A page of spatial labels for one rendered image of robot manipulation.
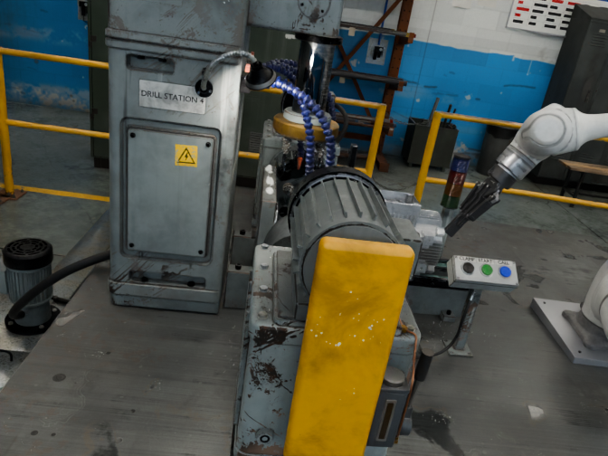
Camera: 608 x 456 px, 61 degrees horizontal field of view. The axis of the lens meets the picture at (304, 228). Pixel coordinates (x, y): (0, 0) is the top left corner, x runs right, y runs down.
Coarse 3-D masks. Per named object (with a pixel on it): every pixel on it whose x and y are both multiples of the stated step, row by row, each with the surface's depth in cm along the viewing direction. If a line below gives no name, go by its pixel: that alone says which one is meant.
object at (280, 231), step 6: (282, 222) 127; (276, 228) 126; (282, 228) 123; (288, 228) 121; (270, 234) 127; (276, 234) 123; (282, 234) 120; (288, 234) 118; (264, 240) 131; (270, 240) 124; (276, 240) 120; (282, 240) 118; (288, 240) 116; (282, 246) 115; (288, 246) 114
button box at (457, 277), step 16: (464, 256) 135; (448, 272) 137; (464, 272) 132; (480, 272) 133; (496, 272) 134; (512, 272) 135; (464, 288) 136; (480, 288) 135; (496, 288) 135; (512, 288) 134
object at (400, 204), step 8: (384, 192) 156; (392, 192) 156; (400, 192) 156; (392, 200) 152; (400, 200) 153; (408, 200) 156; (416, 200) 152; (392, 208) 148; (400, 208) 148; (408, 208) 148; (416, 208) 148; (392, 216) 149; (400, 216) 149; (408, 216) 149; (416, 216) 149
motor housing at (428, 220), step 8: (424, 216) 152; (432, 216) 153; (440, 216) 153; (416, 224) 151; (424, 224) 152; (432, 224) 152; (440, 224) 152; (432, 232) 151; (440, 240) 151; (424, 248) 149; (432, 248) 149; (440, 248) 150; (424, 256) 150; (432, 256) 151; (432, 264) 152
